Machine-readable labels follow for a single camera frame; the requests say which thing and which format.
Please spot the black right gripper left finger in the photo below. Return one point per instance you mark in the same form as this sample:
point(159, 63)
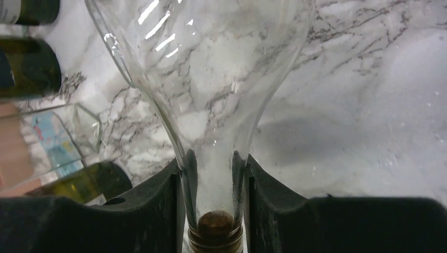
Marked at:
point(143, 219)

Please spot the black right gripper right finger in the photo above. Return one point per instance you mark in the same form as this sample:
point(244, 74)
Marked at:
point(280, 220)

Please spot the green bottle black cap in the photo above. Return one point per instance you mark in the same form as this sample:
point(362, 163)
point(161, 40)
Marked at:
point(29, 69)

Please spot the green bottle silver cap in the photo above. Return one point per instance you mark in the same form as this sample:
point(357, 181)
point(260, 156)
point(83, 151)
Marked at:
point(98, 182)

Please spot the green bottle brown label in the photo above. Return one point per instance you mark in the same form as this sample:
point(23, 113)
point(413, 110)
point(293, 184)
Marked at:
point(29, 12)

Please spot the dark bottle brown cap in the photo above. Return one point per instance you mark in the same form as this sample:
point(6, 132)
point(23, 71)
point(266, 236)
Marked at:
point(208, 68)

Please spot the peach plastic desk organizer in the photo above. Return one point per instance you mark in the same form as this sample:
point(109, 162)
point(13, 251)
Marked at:
point(16, 165)

